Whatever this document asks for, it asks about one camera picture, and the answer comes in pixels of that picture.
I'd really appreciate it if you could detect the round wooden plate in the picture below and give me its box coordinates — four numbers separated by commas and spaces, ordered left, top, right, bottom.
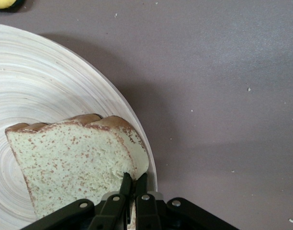
0, 23, 158, 230

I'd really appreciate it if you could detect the yellow quilted oven mitt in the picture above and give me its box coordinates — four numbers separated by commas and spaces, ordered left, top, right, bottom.
0, 0, 26, 13

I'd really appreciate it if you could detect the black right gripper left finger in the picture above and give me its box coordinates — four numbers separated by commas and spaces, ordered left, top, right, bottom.
21, 172, 133, 230

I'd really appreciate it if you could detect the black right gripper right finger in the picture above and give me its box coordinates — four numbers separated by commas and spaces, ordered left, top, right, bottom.
134, 172, 241, 230

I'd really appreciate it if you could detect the bread slice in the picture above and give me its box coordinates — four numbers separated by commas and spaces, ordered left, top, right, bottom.
5, 113, 150, 220

